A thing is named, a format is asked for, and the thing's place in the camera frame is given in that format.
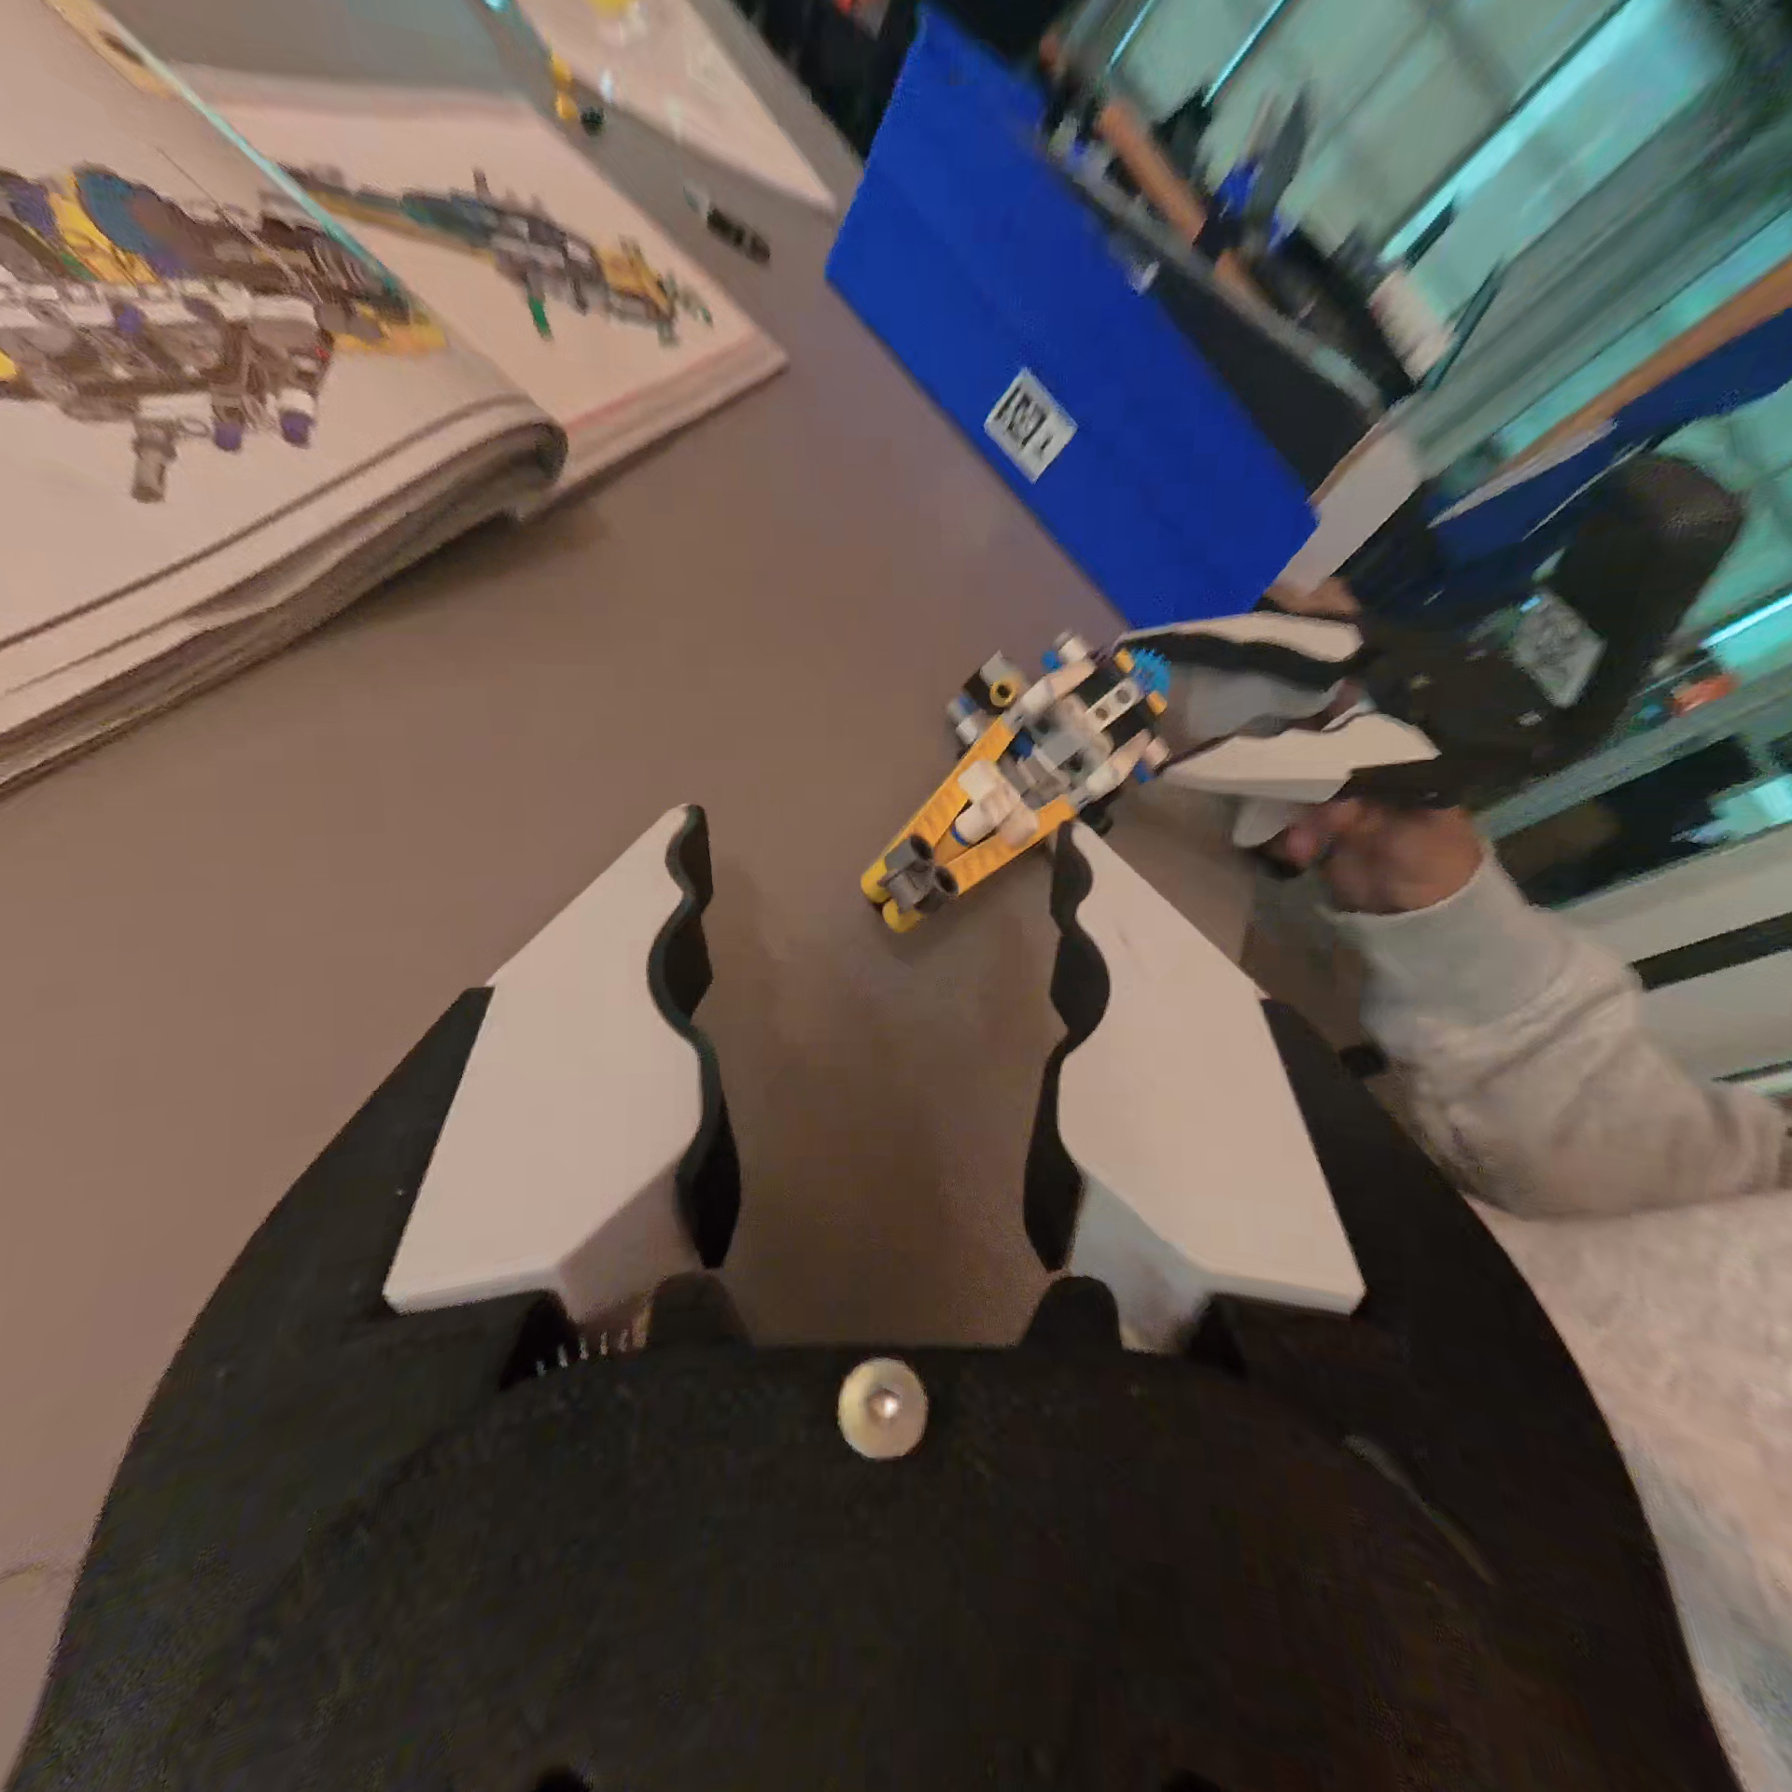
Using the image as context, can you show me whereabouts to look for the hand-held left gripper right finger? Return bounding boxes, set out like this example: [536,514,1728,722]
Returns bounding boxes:
[1021,824,1368,1356]

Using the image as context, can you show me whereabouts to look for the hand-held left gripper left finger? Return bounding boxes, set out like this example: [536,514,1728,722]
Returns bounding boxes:
[381,804,741,1324]

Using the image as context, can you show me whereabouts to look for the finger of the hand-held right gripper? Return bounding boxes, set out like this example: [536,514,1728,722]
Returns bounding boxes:
[1111,611,1371,701]
[1159,704,1447,849]

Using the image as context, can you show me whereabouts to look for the yellow and white lego model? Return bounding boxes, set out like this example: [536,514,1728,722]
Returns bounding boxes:
[858,629,1175,935]

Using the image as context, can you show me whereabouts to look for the person's right forearm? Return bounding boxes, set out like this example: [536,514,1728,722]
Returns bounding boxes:
[1323,840,1792,1220]

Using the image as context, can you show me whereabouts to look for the dark cardboard lego box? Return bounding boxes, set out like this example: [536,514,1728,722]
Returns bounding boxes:
[1043,99,1416,422]

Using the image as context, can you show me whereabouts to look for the long black lego pin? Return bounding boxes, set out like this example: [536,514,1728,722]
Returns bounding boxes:
[687,182,775,268]

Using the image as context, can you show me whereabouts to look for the lego instruction booklet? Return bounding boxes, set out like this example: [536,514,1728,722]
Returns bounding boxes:
[0,0,789,791]

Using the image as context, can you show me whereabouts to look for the person's right hand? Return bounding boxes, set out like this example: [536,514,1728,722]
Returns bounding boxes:
[1281,804,1488,916]

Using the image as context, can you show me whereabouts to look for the blue plastic bin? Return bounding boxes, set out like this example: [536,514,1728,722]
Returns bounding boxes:
[823,6,1324,631]

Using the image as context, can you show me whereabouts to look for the clear plastic bag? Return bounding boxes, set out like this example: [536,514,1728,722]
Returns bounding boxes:
[511,0,842,217]

